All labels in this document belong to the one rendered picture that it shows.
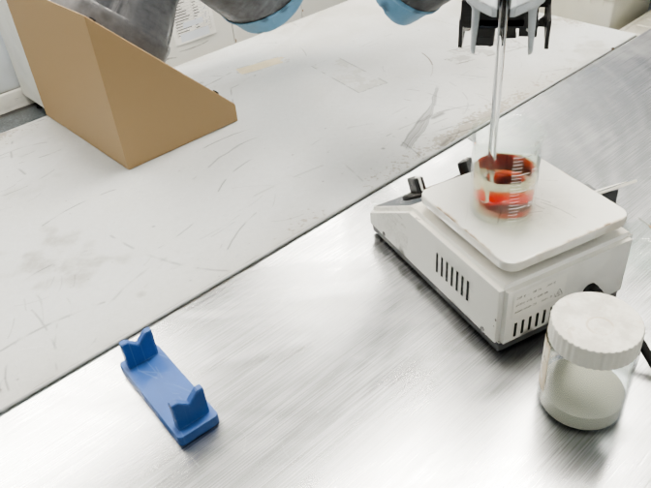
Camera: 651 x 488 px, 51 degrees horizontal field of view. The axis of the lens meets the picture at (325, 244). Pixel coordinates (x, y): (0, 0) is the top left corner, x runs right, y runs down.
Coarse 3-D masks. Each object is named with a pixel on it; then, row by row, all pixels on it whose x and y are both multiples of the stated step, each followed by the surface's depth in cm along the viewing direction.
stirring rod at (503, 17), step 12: (504, 0) 44; (504, 12) 44; (504, 24) 45; (504, 36) 45; (504, 48) 46; (504, 60) 47; (492, 96) 48; (492, 108) 49; (492, 120) 49; (492, 132) 50; (492, 144) 50
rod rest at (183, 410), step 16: (144, 336) 54; (128, 352) 54; (144, 352) 55; (160, 352) 56; (128, 368) 54; (144, 368) 54; (160, 368) 54; (176, 368) 54; (144, 384) 53; (160, 384) 53; (176, 384) 53; (192, 384) 53; (144, 400) 53; (160, 400) 52; (176, 400) 48; (192, 400) 49; (160, 416) 50; (176, 416) 48; (192, 416) 49; (208, 416) 50; (176, 432) 49; (192, 432) 49
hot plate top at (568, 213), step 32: (448, 192) 57; (544, 192) 56; (576, 192) 56; (448, 224) 55; (480, 224) 53; (544, 224) 52; (576, 224) 52; (608, 224) 52; (512, 256) 50; (544, 256) 50
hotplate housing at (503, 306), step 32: (384, 224) 64; (416, 224) 58; (416, 256) 60; (448, 256) 55; (480, 256) 53; (576, 256) 52; (608, 256) 53; (448, 288) 57; (480, 288) 52; (512, 288) 50; (544, 288) 51; (576, 288) 54; (608, 288) 56; (480, 320) 54; (512, 320) 52; (544, 320) 54
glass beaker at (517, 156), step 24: (480, 120) 52; (504, 120) 52; (528, 120) 52; (480, 144) 49; (504, 144) 54; (528, 144) 48; (480, 168) 51; (504, 168) 49; (528, 168) 50; (480, 192) 52; (504, 192) 51; (528, 192) 51; (480, 216) 53; (504, 216) 52; (528, 216) 53
